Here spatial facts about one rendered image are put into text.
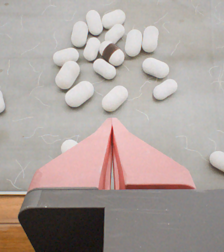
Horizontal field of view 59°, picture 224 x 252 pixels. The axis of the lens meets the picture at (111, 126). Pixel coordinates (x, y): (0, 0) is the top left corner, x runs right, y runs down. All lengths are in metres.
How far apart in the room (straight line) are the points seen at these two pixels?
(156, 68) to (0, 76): 0.21
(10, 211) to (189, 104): 0.24
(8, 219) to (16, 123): 0.11
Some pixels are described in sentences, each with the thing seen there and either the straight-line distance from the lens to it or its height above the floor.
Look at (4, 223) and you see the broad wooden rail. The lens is 0.25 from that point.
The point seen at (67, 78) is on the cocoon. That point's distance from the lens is 0.25.
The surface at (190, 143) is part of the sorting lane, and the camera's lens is 0.26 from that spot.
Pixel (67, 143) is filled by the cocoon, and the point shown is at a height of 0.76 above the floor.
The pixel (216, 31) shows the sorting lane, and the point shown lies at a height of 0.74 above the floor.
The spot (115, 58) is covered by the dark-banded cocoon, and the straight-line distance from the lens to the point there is 0.26.
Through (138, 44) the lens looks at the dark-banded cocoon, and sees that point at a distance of 0.27.
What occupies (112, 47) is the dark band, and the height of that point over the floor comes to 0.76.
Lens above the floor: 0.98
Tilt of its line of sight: 76 degrees down
